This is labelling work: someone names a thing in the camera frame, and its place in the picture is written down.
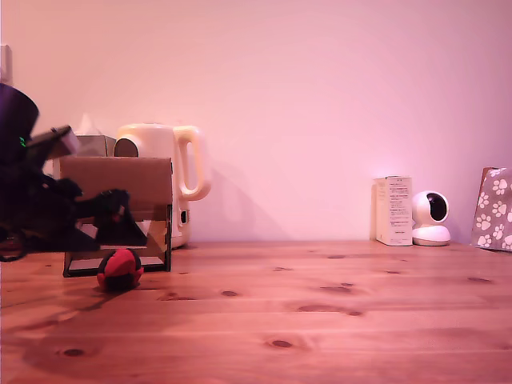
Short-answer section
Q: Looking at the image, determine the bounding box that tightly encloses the small white round camera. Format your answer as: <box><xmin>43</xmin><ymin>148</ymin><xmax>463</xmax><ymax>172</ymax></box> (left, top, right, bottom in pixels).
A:
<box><xmin>410</xmin><ymin>190</ymin><xmax>452</xmax><ymax>246</ymax></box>

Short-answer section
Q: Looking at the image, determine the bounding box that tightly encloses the cardboard dice tower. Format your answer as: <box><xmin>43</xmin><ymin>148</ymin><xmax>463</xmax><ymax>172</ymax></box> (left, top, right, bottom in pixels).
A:
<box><xmin>58</xmin><ymin>156</ymin><xmax>174</xmax><ymax>278</ymax></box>

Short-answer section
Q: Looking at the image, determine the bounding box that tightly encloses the white printed carton box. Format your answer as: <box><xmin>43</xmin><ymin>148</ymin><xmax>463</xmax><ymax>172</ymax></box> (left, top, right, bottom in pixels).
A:
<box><xmin>370</xmin><ymin>174</ymin><xmax>414</xmax><ymax>246</ymax></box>

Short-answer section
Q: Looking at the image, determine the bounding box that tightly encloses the cream electric kettle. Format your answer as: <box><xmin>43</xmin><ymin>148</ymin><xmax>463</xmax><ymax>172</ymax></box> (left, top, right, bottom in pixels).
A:
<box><xmin>113</xmin><ymin>122</ymin><xmax>212</xmax><ymax>250</ymax></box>

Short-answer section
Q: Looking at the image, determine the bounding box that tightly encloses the red and black footbag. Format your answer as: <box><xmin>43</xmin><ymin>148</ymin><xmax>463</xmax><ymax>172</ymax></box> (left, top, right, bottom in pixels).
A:
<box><xmin>97</xmin><ymin>247</ymin><xmax>144</xmax><ymax>292</ymax></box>

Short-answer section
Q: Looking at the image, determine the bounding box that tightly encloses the grey cloud print tissue box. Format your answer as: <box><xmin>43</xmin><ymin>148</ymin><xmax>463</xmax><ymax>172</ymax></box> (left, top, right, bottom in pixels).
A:
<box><xmin>74</xmin><ymin>134</ymin><xmax>118</xmax><ymax>158</ymax></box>

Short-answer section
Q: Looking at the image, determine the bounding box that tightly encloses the white tissue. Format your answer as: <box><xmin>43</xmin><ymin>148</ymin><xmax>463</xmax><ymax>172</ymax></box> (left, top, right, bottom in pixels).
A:
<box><xmin>75</xmin><ymin>113</ymin><xmax>103</xmax><ymax>137</ymax></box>

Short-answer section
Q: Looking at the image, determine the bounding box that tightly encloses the grey paw print bag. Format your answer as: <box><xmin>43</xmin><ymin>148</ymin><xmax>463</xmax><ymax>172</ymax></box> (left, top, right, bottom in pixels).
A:
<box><xmin>470</xmin><ymin>166</ymin><xmax>512</xmax><ymax>253</ymax></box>

